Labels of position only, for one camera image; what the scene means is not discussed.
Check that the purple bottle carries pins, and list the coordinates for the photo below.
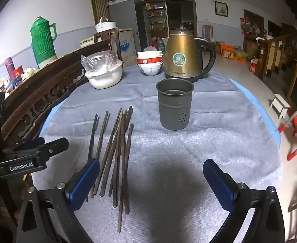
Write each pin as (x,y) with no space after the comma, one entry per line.
(9,68)

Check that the brown wooden chair frame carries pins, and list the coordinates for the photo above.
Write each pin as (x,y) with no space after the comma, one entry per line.
(114,40)

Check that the green thermos flask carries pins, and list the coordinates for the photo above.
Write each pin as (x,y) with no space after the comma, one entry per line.
(43,43)

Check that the wooden stair railing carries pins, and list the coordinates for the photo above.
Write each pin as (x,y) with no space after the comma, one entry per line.
(277,53)

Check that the grey metal chopstick holder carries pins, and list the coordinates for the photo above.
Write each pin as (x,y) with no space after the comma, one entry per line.
(175,111)

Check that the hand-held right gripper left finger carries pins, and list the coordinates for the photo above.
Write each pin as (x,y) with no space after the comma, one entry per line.
(83,179)

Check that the glass display cabinet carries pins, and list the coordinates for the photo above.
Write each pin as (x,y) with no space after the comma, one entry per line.
(154,17)

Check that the small red box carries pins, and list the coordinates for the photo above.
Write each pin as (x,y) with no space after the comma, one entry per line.
(18,72)

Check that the small white stool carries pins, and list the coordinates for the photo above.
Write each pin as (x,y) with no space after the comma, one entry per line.
(280,103)

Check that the grey towel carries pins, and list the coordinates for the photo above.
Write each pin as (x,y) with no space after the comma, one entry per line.
(189,151)

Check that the large blue water bottle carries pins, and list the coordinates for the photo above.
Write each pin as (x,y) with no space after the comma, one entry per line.
(161,45)

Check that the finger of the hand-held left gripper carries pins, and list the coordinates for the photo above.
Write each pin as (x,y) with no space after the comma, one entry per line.
(54,146)
(33,142)

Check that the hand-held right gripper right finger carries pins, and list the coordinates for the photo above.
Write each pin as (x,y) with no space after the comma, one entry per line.
(216,182)

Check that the high-backed wooden chair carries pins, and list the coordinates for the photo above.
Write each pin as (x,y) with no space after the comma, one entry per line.
(207,31)

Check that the gold electric kettle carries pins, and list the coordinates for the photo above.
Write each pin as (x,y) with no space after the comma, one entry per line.
(181,55)

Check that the white plastic basin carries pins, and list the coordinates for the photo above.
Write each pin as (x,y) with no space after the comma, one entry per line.
(104,78)

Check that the framed wall picture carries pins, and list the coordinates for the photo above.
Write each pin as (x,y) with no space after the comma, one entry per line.
(221,8)

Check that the blue tablecloth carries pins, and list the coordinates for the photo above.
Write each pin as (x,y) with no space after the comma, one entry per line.
(249,95)

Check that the white lidded pot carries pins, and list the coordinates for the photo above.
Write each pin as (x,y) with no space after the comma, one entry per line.
(106,26)

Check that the clear plastic bag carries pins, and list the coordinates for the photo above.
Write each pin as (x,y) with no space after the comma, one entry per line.
(100,60)

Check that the white bowl with blue print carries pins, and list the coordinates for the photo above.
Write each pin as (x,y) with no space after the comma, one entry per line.
(151,69)

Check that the pile of dark chopsticks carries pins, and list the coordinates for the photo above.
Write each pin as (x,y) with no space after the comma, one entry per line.
(120,157)

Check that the red banded ceramic bowl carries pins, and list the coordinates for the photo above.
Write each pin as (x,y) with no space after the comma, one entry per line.
(145,61)

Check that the orange cardboard box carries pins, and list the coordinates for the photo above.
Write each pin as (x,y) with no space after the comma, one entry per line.
(226,50)

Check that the grey refrigerator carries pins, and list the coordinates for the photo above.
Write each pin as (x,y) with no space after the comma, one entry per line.
(125,15)

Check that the white cardboard box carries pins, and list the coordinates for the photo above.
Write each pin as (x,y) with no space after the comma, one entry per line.
(128,45)

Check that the plain white ceramic bowl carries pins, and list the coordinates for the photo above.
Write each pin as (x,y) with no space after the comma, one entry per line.
(149,54)

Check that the red drink carton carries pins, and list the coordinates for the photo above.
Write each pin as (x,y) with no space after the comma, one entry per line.
(253,65)

